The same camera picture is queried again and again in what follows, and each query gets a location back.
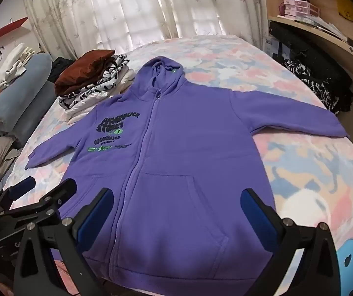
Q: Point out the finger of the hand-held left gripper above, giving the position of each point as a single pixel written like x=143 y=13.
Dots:
x=22 y=187
x=61 y=189

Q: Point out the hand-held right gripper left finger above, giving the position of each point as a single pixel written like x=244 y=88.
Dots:
x=95 y=219

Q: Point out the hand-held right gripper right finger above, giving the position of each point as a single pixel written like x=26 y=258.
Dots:
x=256 y=219

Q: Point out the purple zip hoodie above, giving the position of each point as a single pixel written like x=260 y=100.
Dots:
x=176 y=148

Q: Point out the pastel patterned blanket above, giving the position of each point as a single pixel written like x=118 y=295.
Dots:
x=302 y=166

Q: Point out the white folded garment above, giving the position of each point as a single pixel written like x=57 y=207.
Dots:
x=85 y=106

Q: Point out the blue-grey rolled blanket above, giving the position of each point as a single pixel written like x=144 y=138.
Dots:
x=19 y=98

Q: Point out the black clothing pile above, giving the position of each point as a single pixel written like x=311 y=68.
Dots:
x=61 y=66

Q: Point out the brown folded garment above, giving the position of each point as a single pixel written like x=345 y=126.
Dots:
x=84 y=67

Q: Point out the white crumpled cloth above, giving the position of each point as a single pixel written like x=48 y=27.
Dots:
x=13 y=61

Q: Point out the black and white patterned garment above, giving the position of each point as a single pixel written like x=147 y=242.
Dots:
x=115 y=64

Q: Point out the white carton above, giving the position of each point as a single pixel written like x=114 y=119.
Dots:
x=270 y=46

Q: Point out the black bag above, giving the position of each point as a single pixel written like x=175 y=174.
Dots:
x=302 y=43

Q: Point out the white leaf-print curtain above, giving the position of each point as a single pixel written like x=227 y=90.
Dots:
x=102 y=6

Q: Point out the pile of papers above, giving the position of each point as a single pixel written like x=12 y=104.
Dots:
x=327 y=26

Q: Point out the stack of pink boxes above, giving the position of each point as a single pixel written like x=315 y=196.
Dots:
x=301 y=9

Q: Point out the red wall shelf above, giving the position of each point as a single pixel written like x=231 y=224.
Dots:
x=1 y=32

